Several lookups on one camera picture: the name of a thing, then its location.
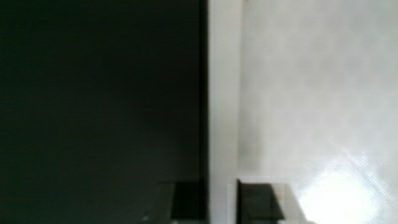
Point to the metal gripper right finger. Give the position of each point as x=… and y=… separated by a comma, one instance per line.
x=266, y=204

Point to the white desk top tray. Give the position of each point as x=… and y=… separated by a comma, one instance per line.
x=303, y=107

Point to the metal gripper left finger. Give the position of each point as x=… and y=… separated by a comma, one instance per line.
x=179, y=205

